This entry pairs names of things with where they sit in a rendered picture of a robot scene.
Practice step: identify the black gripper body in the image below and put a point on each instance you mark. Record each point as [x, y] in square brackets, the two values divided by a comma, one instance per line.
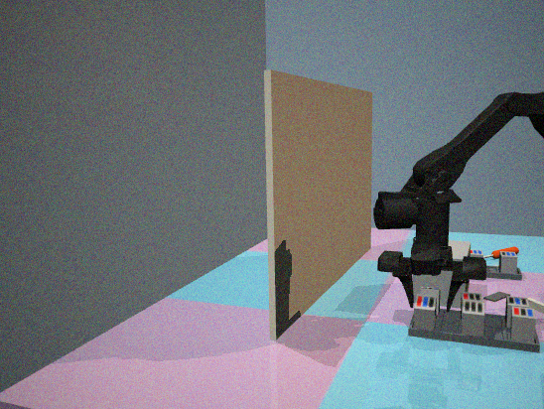
[473, 268]

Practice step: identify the tan flat panel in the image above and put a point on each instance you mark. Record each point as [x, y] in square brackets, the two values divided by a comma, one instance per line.
[318, 139]

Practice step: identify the beige rectangular box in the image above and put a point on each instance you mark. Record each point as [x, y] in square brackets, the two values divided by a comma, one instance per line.
[443, 281]

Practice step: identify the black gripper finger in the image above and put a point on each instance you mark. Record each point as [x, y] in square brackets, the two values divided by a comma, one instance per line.
[456, 283]
[407, 282]

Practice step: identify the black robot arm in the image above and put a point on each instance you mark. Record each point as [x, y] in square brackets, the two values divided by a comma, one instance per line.
[439, 170]

